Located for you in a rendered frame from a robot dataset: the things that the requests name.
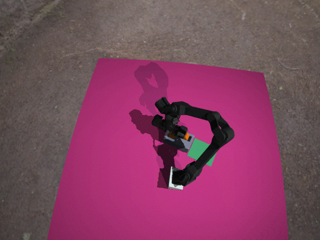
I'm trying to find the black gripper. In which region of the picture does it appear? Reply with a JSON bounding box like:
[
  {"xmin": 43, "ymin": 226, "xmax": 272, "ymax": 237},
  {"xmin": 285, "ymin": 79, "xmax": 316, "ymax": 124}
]
[{"xmin": 152, "ymin": 114, "xmax": 188, "ymax": 139}]

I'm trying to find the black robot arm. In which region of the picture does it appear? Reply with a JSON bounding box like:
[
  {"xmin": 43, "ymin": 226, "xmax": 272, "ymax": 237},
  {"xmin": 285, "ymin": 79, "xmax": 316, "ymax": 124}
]
[{"xmin": 155, "ymin": 97, "xmax": 234, "ymax": 186}]

